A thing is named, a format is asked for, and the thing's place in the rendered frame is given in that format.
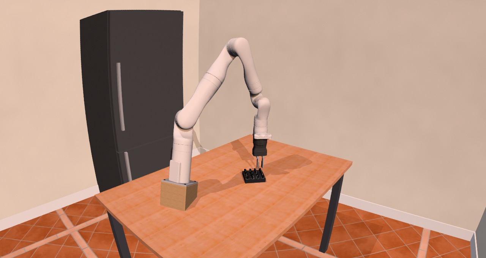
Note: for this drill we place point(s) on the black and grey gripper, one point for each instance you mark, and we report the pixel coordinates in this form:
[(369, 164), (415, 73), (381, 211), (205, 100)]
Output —
[(260, 136)]

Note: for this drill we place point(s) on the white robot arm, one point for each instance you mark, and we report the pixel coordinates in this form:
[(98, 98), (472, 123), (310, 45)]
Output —
[(185, 119)]

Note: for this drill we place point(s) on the black knob box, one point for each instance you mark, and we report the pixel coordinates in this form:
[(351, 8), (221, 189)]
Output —
[(253, 176)]

